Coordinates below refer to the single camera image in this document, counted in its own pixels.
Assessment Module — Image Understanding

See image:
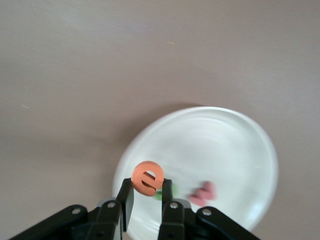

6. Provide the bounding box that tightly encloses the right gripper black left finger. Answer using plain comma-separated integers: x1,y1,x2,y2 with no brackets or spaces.
9,177,136,240

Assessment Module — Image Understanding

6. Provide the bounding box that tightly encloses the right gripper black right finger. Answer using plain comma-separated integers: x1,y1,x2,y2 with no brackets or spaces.
158,179,261,240

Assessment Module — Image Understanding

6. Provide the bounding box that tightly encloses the green foam letter u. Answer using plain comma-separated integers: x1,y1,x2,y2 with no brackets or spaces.
153,184,179,201

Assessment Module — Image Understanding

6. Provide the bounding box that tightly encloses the pink foam letter w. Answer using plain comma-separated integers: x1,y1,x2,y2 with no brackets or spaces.
187,181,218,207

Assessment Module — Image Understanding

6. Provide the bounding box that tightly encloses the orange foam letter e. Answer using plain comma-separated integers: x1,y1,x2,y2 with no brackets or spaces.
131,160,165,198

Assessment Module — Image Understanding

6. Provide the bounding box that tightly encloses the beige brown plate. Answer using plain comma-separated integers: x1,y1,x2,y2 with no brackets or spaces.
112,106,280,240

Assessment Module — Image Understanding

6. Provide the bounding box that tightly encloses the brown table cover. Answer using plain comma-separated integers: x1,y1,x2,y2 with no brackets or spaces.
0,0,320,240

